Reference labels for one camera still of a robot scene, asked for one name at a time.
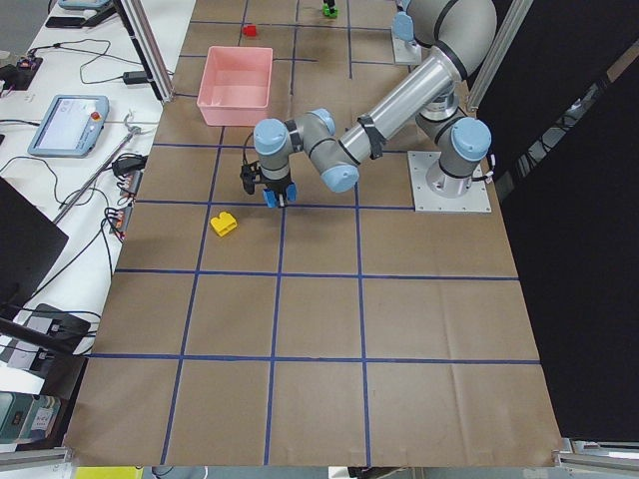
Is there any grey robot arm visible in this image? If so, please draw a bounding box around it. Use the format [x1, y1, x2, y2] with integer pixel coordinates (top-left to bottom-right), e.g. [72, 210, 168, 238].
[241, 1, 497, 208]

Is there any pink plastic box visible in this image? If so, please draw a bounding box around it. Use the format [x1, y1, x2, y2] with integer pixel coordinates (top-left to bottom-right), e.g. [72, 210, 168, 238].
[197, 46, 274, 127]

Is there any metal rod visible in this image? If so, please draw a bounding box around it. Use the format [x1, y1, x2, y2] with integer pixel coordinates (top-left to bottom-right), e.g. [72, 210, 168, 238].
[53, 113, 144, 225]

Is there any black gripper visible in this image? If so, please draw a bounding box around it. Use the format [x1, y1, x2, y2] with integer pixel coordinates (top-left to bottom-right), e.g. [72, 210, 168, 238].
[261, 167, 297, 209]

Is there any aluminium frame post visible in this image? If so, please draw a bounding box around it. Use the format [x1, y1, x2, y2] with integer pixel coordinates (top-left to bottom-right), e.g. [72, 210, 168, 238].
[113, 0, 174, 104]

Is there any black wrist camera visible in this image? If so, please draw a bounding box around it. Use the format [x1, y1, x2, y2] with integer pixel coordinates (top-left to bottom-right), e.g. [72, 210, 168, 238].
[240, 161, 262, 195]

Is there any yellow toy block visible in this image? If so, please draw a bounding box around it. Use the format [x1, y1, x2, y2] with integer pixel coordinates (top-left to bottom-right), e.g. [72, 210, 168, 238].
[210, 211, 238, 238]

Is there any teach pendant tablet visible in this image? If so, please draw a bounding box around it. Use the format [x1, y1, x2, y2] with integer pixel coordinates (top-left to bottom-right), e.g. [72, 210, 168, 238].
[27, 95, 110, 158]

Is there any green toy block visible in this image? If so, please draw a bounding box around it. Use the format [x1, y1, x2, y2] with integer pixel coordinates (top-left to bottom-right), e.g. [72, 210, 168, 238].
[322, 0, 338, 19]

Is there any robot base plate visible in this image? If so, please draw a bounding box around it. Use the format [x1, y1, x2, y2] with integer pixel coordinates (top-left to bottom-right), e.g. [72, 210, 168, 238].
[407, 151, 491, 214]

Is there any red toy block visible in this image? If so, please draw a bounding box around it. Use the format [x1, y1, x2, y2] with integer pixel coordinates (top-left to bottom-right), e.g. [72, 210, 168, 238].
[243, 24, 258, 37]

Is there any black power adapter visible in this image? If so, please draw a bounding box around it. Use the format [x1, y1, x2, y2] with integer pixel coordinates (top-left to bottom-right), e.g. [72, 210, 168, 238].
[122, 71, 149, 85]

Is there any black monitor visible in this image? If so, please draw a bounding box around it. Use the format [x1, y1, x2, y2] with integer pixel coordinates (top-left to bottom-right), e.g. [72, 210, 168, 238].
[0, 179, 68, 319]

